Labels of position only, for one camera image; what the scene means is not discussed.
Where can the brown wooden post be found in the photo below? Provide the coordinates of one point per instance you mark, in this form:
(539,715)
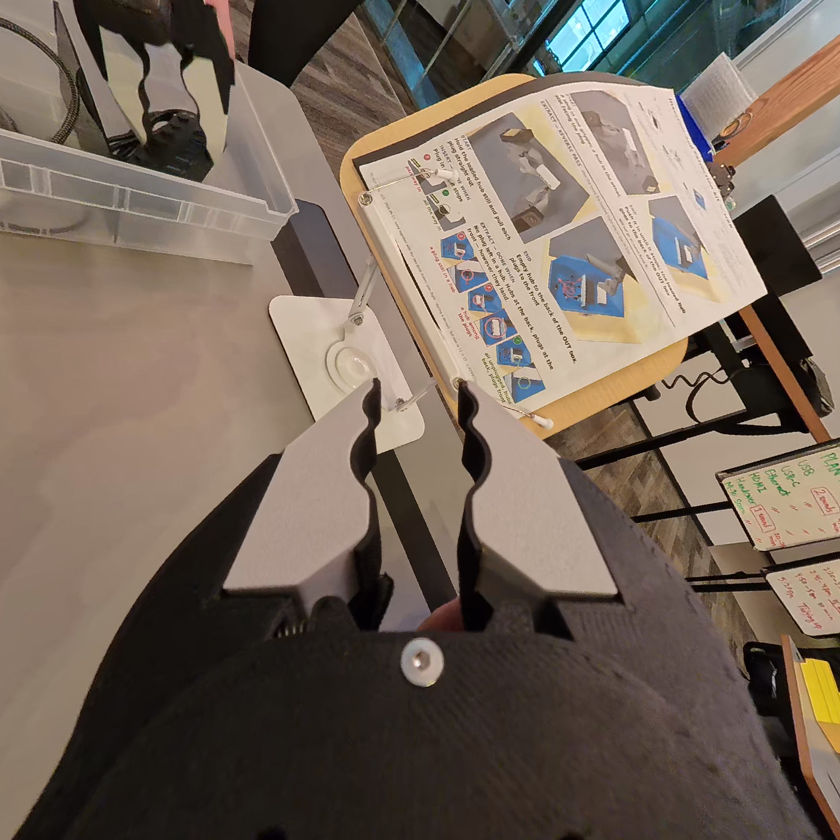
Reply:
(788,99)

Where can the clear plastic storage bin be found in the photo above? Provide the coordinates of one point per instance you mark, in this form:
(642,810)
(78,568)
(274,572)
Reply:
(131,210)

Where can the small handwritten whiteboard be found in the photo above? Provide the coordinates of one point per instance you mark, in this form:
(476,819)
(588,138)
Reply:
(807,597)
(788,492)

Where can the yellow plastic bin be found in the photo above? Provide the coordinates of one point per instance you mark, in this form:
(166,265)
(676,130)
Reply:
(820,689)

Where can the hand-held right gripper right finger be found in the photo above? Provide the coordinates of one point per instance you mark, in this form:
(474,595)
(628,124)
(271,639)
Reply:
(538,525)

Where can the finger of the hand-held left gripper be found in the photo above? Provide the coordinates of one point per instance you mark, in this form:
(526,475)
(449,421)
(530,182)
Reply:
(213,99)
(129,85)

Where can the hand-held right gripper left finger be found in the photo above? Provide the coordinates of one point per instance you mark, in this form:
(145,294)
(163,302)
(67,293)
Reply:
(302,525)

